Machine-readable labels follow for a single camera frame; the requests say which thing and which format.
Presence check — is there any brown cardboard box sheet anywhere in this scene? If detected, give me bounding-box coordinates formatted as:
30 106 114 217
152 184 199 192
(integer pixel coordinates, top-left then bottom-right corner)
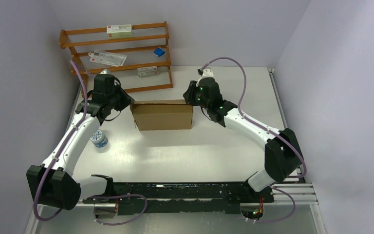
130 99 193 131

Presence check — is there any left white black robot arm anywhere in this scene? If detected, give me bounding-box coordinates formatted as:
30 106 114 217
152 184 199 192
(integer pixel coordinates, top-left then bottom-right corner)
26 74 134 210

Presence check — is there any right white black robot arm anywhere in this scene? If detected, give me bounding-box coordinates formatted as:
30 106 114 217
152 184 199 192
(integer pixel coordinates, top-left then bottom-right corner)
183 77 303 202

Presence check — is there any small white box lower shelf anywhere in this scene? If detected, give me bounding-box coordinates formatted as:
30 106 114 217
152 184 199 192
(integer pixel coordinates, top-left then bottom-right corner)
137 66 160 78

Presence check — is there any small blue box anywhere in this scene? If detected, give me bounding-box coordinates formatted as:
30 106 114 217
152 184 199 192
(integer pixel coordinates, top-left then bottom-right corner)
153 47 166 58

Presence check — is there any white green box top shelf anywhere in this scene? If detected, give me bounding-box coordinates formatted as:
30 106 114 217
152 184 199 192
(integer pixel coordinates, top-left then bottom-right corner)
106 24 132 39

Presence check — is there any blue white patterned round tape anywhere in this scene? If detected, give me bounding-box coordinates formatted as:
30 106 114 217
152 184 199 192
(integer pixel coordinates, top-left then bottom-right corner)
90 129 108 148

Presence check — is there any clear plastic package red label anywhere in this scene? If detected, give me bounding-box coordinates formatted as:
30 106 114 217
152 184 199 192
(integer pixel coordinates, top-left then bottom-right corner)
88 50 127 67

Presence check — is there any orange wooden shelf rack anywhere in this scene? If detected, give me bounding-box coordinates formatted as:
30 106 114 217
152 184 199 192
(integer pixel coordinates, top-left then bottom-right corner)
58 21 173 93

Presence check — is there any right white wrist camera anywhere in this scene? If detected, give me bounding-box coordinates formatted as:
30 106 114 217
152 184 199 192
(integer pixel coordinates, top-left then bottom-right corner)
196 68 214 87

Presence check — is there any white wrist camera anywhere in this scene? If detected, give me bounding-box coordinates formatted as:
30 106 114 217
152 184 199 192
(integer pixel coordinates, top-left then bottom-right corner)
196 68 214 87
100 69 111 75

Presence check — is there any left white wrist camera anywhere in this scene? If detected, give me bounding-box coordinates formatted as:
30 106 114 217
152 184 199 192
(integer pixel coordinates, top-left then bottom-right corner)
100 69 111 75

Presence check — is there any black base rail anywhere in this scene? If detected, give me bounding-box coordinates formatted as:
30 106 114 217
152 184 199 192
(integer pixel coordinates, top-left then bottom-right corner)
82 178 274 215

